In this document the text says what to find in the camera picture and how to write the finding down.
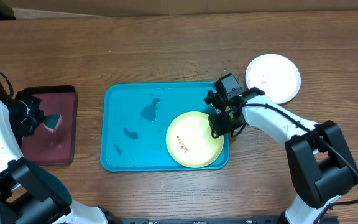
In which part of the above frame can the green and pink sponge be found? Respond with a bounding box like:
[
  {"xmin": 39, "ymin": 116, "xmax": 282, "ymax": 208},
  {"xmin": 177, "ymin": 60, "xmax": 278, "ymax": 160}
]
[{"xmin": 43, "ymin": 114, "xmax": 62, "ymax": 133}]

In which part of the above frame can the yellow green round plate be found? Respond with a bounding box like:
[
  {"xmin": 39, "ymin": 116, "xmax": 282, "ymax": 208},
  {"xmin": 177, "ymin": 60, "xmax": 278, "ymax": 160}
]
[{"xmin": 165, "ymin": 111, "xmax": 224, "ymax": 168}]

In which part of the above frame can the teal plastic serving tray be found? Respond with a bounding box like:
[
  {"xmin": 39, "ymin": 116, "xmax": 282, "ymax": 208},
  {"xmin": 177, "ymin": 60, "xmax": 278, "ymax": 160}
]
[{"xmin": 100, "ymin": 82, "xmax": 214, "ymax": 172}]

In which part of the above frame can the white round plate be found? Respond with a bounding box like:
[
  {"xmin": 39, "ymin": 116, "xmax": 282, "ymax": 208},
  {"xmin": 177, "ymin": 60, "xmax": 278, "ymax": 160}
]
[{"xmin": 244, "ymin": 54, "xmax": 301, "ymax": 104}]

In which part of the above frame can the black tray with red liquid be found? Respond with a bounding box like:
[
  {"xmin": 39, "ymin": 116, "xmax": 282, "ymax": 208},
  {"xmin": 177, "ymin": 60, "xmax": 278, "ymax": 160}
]
[{"xmin": 19, "ymin": 85, "xmax": 78, "ymax": 166}]

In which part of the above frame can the brown cardboard backdrop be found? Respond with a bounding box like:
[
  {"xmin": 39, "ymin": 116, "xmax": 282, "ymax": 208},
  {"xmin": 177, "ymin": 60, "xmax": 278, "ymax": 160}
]
[{"xmin": 6, "ymin": 0, "xmax": 358, "ymax": 16}]

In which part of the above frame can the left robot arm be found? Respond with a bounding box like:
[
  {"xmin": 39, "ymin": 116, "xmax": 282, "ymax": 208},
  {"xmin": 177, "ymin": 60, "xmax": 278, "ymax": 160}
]
[{"xmin": 0, "ymin": 82, "xmax": 120, "ymax": 224}]

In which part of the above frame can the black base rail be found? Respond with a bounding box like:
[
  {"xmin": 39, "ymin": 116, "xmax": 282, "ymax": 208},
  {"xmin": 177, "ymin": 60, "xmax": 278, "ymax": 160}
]
[{"xmin": 100, "ymin": 207, "xmax": 288, "ymax": 224}]

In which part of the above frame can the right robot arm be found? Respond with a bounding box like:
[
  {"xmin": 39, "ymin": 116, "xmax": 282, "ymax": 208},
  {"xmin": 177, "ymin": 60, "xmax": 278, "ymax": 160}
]
[{"xmin": 205, "ymin": 73, "xmax": 358, "ymax": 224}]

